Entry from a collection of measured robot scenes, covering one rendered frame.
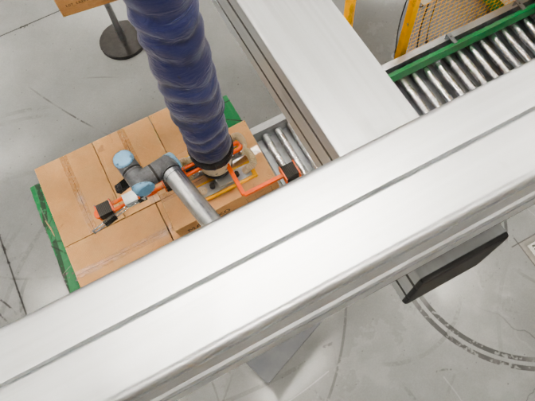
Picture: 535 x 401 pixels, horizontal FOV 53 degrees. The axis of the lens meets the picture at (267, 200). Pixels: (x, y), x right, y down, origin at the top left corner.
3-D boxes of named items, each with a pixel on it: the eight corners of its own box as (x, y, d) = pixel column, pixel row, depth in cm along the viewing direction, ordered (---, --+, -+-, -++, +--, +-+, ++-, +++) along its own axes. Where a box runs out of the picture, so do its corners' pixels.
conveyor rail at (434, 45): (529, 7, 388) (540, -13, 370) (533, 12, 386) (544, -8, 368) (246, 145, 357) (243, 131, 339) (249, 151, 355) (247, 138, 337)
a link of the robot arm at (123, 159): (119, 171, 230) (107, 155, 233) (126, 183, 241) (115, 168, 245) (137, 159, 232) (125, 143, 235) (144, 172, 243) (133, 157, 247)
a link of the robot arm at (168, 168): (255, 248, 202) (167, 144, 236) (228, 267, 199) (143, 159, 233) (259, 262, 211) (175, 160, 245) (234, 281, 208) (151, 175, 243)
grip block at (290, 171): (293, 163, 272) (293, 159, 267) (301, 177, 269) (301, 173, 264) (279, 171, 271) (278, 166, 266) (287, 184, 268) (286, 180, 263)
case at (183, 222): (256, 149, 332) (244, 119, 294) (286, 203, 317) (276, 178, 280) (170, 194, 331) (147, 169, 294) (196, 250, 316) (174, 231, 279)
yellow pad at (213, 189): (249, 161, 286) (248, 157, 281) (258, 176, 282) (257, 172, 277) (192, 189, 281) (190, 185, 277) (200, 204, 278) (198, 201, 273)
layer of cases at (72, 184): (211, 121, 396) (201, 91, 359) (274, 233, 360) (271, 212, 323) (59, 193, 379) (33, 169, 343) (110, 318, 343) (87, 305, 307)
